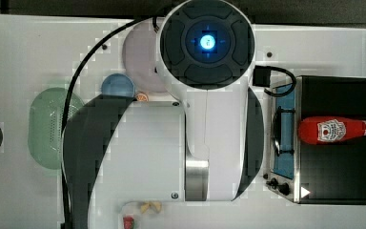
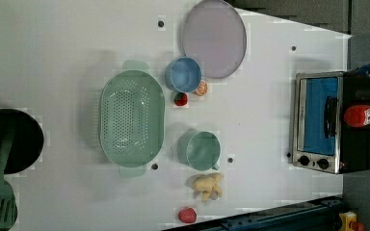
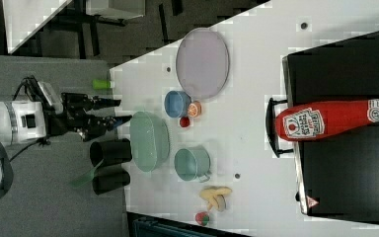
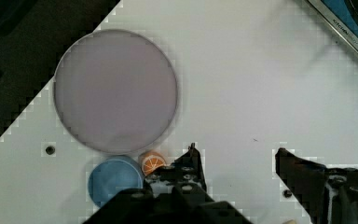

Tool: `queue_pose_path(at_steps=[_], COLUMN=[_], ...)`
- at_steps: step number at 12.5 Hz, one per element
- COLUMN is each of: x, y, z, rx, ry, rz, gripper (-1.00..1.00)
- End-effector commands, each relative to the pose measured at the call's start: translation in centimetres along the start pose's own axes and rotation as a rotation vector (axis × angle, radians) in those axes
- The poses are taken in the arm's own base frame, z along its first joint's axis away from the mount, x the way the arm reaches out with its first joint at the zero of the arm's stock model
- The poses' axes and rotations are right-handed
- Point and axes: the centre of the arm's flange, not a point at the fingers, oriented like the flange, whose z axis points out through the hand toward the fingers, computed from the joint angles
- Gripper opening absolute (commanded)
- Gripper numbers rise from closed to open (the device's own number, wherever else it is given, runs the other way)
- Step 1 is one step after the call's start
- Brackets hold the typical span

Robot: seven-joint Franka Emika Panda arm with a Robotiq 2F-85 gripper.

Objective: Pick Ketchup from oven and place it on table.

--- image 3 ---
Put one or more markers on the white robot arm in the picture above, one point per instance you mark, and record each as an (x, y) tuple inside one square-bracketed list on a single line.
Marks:
[(31, 122)]

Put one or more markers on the orange slice toy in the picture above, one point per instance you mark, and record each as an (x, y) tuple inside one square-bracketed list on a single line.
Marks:
[(194, 109)]

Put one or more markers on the red plush ketchup bottle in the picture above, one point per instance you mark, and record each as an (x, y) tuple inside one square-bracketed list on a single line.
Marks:
[(319, 120)]

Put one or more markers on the lilac round plate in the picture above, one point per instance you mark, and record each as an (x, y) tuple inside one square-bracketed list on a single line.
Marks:
[(202, 63)]

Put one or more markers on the yellow banana bunch toy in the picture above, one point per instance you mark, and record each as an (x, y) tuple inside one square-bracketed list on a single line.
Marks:
[(215, 197)]

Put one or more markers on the black cylindrical container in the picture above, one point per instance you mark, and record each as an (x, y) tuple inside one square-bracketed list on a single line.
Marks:
[(106, 183), (111, 152)]

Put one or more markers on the green oval colander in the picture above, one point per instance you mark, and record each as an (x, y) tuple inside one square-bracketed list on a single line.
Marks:
[(149, 140)]

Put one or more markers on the black toaster oven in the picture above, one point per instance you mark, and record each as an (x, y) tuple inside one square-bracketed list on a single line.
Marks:
[(337, 176)]

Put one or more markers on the green mug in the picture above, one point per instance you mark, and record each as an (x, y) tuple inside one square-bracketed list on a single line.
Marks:
[(193, 164)]

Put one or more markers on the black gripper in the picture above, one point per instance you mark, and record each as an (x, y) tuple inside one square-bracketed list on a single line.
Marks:
[(75, 117)]

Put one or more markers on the blue cup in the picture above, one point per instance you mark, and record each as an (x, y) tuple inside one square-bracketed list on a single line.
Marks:
[(176, 104)]

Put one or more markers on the red strawberry toy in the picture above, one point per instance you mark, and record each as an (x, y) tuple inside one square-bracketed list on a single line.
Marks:
[(184, 122)]

